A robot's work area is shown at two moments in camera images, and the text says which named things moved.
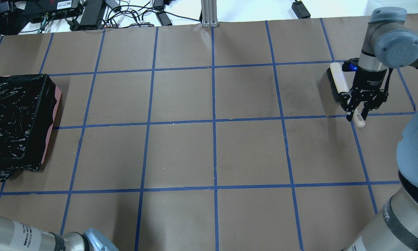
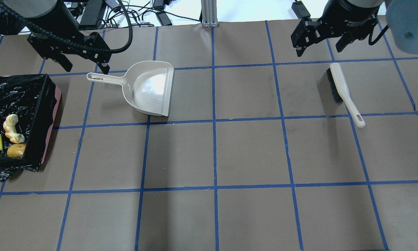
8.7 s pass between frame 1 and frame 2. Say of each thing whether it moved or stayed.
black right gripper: moved
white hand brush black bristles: stayed
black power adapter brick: stayed
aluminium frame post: stayed
